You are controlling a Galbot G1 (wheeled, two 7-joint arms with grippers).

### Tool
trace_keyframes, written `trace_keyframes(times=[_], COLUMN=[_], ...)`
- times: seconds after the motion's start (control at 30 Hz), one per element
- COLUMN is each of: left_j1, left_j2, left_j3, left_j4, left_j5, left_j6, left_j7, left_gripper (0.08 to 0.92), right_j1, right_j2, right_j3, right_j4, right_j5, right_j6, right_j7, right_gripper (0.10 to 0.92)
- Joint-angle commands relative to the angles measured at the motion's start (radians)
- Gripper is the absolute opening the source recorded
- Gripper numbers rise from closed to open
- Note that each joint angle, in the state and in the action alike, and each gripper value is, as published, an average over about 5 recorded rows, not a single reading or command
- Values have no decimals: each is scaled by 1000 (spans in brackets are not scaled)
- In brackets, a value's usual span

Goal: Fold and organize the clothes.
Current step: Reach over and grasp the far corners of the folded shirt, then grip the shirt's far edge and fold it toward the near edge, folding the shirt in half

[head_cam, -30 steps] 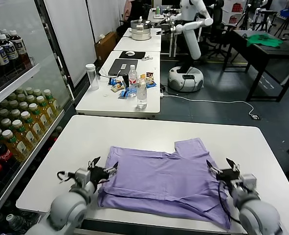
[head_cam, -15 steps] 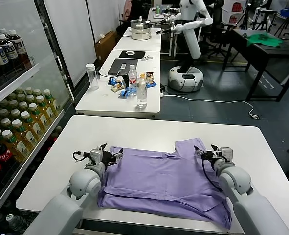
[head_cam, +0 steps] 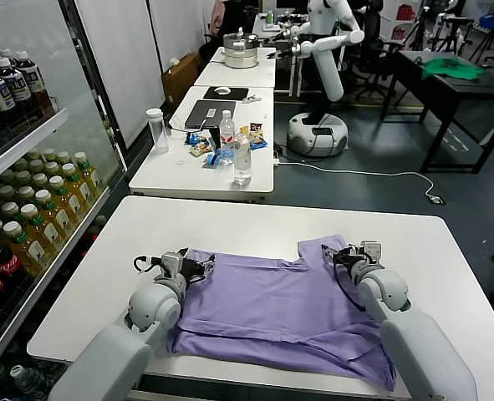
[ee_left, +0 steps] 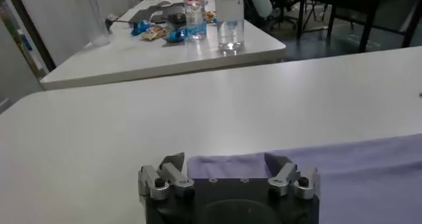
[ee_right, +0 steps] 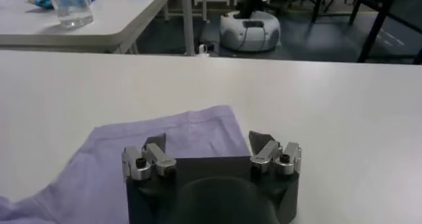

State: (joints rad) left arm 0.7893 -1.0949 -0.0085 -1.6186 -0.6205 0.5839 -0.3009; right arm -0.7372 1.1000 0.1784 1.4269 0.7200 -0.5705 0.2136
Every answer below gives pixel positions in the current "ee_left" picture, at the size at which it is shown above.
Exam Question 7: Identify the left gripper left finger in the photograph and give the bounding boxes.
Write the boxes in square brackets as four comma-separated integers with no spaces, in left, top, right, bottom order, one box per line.
[137,152,196,202]

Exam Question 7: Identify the tall clear jar white lid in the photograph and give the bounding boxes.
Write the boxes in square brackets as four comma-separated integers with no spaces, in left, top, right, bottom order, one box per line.
[67,0,111,47]

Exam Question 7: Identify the water bottle red label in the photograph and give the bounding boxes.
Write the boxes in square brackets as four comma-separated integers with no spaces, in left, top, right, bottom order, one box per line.
[181,0,208,42]

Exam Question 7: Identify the white rectangular table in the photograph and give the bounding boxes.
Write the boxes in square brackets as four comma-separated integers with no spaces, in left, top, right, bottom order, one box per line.
[38,0,287,91]

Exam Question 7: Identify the black metal table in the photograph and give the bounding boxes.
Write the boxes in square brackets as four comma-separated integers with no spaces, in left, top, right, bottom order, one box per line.
[295,0,422,53]

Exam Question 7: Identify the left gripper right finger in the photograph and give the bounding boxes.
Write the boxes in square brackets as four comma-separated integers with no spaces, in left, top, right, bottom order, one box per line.
[263,152,321,200]

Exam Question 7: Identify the glass door drinks cabinet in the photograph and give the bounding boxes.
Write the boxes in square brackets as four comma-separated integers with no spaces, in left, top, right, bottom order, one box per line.
[0,0,57,114]

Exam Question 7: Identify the clear water bottle plain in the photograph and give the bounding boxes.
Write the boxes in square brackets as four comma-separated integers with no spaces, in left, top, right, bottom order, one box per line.
[212,0,245,53]

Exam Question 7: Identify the purple t-shirt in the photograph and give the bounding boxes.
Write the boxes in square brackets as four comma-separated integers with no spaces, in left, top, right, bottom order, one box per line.
[187,132,422,224]

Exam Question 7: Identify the blue snack packet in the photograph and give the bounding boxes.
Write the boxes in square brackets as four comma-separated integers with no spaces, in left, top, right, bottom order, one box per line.
[164,27,195,43]
[130,20,152,37]

